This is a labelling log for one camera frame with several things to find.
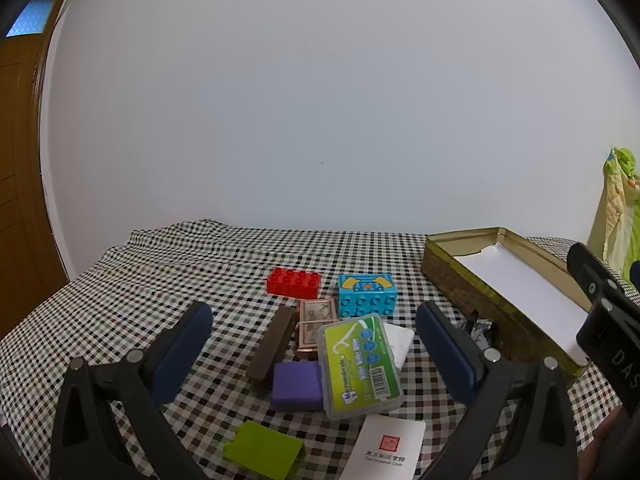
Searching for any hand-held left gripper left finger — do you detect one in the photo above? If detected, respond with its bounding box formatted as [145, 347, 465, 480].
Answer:
[50, 301, 213, 480]

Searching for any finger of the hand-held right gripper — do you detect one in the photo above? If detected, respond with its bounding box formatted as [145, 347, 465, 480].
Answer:
[567, 242, 626, 307]

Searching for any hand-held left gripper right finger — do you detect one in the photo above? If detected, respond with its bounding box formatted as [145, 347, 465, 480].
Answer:
[415, 301, 581, 480]

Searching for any white charger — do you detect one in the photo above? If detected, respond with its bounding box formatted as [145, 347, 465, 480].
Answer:
[382, 322, 416, 370]

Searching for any gold tin box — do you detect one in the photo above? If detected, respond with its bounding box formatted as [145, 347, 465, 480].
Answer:
[421, 226, 601, 377]

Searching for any brown wooden block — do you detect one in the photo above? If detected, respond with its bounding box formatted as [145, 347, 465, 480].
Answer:
[246, 305, 297, 395]

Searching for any clear case with green label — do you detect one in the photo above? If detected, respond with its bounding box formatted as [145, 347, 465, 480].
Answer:
[317, 312, 405, 421]

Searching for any white card box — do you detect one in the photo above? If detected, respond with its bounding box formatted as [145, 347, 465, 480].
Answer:
[345, 413, 427, 480]

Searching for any green block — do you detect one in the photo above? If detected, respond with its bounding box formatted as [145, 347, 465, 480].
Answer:
[220, 420, 307, 480]

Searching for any person's right forearm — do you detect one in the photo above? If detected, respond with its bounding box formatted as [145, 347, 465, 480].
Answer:
[577, 402, 640, 480]

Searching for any green and yellow cloth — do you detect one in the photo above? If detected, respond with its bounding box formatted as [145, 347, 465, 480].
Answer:
[586, 146, 640, 291]

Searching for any white paper lining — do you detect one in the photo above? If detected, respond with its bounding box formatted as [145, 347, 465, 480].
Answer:
[452, 242, 593, 366]

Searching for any checkered tablecloth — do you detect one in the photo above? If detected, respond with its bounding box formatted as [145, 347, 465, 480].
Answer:
[0, 218, 640, 480]

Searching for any blue building block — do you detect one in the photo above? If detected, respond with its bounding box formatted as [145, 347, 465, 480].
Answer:
[337, 273, 399, 318]

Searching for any purple block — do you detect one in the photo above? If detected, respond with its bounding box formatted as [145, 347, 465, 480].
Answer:
[271, 361, 325, 412]

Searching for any red building block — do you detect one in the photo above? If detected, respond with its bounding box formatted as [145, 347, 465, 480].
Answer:
[266, 267, 322, 298]

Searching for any copper playing card box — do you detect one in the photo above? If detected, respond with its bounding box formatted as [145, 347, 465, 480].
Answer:
[295, 298, 337, 361]

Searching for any wooden door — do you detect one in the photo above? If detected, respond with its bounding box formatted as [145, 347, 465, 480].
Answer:
[0, 0, 76, 336]

